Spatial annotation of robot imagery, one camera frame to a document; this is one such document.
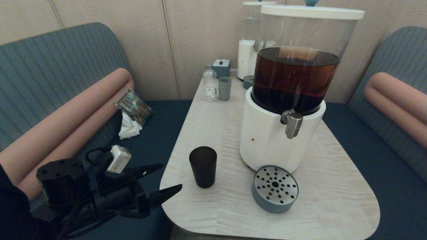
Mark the black plastic cup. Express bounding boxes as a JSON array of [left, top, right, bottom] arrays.
[[189, 146, 218, 189]]

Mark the silver metal dispenser tap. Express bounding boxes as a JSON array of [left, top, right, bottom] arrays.
[[281, 109, 304, 139]]

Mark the grey blue cup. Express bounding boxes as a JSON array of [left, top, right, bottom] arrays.
[[218, 77, 232, 101]]

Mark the crumpled white tissue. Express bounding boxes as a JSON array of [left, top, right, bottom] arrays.
[[118, 111, 143, 140]]

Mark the green snack packet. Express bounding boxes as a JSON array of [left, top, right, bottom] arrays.
[[114, 88, 154, 126]]

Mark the pink bolster cushion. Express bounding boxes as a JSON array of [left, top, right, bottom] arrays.
[[363, 72, 427, 149], [0, 68, 134, 200]]

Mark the clear plastic water bottle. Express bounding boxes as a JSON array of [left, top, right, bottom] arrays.
[[203, 64, 218, 101]]

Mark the large tea drink dispenser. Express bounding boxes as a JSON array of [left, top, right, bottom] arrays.
[[239, 14, 359, 174]]

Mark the blue tissue box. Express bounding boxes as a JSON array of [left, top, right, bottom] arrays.
[[212, 59, 231, 79]]

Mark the blue grey ribbed sofa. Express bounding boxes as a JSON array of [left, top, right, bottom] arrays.
[[322, 26, 427, 240], [0, 22, 194, 240]]

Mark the empty clear drink dispenser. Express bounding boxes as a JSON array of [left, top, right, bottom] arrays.
[[237, 5, 276, 80]]

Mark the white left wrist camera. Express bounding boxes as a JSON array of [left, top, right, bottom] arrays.
[[107, 145, 132, 174]]

